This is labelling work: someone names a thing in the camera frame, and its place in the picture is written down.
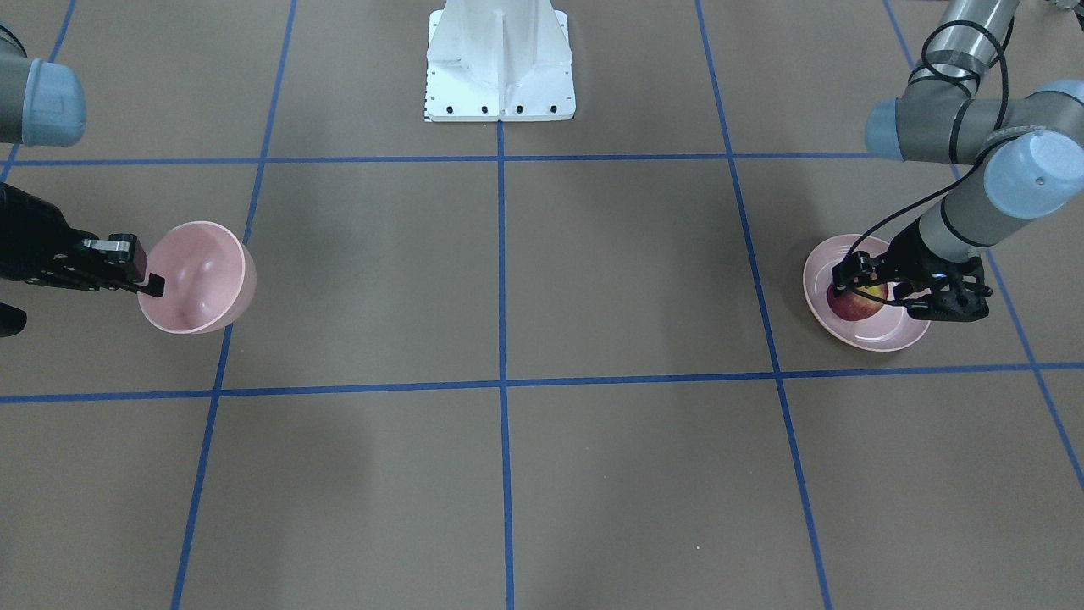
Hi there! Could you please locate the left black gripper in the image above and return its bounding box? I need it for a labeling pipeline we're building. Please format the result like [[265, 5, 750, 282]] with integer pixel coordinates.
[[830, 223, 992, 321]]

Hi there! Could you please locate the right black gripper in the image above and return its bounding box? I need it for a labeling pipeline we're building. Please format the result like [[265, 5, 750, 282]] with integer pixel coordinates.
[[1, 184, 165, 297]]

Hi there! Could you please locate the pink bowl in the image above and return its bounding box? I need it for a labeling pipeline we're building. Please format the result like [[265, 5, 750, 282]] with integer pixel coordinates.
[[138, 220, 258, 335]]

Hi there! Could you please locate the red apple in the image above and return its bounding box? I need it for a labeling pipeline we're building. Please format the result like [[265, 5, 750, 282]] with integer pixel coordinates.
[[826, 285, 889, 323]]

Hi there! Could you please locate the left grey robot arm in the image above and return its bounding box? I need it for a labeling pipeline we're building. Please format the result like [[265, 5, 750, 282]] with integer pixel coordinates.
[[829, 1, 1083, 323]]

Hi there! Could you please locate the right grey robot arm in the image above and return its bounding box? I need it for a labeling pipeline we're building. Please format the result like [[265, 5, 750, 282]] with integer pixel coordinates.
[[1, 25, 165, 297]]

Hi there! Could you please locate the pink plate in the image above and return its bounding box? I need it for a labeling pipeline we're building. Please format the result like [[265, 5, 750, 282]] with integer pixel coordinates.
[[802, 233, 932, 352]]

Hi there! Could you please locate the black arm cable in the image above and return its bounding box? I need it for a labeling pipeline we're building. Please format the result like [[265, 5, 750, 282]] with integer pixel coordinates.
[[843, 20, 1010, 293]]

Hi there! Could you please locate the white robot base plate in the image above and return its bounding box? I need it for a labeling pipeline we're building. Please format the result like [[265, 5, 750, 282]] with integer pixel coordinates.
[[423, 1, 577, 124]]

